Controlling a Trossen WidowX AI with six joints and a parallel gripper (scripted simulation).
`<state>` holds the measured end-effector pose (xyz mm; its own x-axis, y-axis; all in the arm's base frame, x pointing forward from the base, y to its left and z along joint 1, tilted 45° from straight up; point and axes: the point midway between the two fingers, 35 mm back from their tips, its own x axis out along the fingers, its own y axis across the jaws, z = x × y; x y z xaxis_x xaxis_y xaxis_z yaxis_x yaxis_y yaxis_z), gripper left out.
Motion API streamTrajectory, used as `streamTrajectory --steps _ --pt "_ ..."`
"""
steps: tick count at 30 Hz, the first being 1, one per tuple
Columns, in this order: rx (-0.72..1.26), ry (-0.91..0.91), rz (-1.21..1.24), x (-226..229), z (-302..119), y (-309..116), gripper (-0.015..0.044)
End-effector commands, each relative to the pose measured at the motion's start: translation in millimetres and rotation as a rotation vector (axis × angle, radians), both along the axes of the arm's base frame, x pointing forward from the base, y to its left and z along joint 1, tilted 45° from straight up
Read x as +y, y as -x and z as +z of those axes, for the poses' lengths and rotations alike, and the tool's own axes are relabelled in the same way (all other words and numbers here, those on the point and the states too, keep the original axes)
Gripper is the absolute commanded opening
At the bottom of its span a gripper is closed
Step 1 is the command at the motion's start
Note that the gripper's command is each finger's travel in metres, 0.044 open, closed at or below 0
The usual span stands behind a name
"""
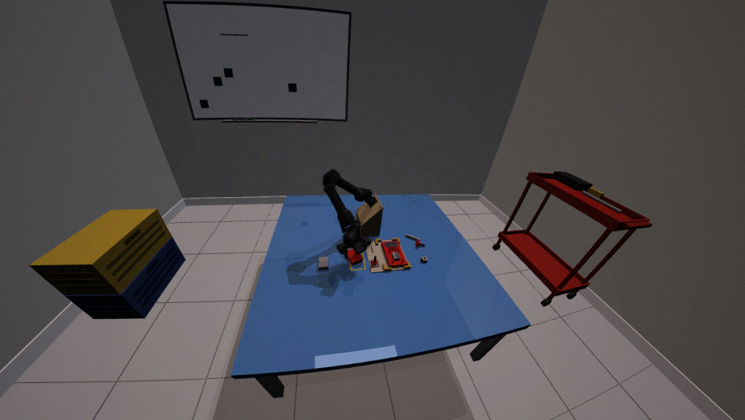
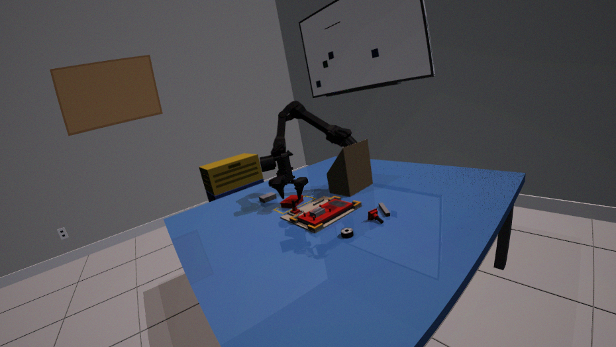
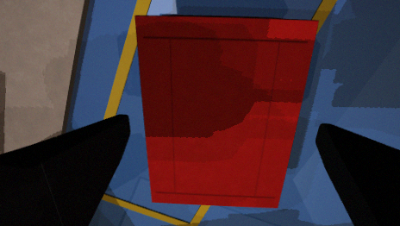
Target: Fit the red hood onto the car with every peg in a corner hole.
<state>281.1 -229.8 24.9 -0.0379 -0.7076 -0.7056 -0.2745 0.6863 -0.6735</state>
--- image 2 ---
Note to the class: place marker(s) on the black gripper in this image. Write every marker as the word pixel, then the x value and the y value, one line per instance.
pixel 299 183

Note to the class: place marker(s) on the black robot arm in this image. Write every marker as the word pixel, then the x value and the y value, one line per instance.
pixel 335 134

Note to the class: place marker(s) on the black toy car wheel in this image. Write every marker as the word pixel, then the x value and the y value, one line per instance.
pixel 347 232

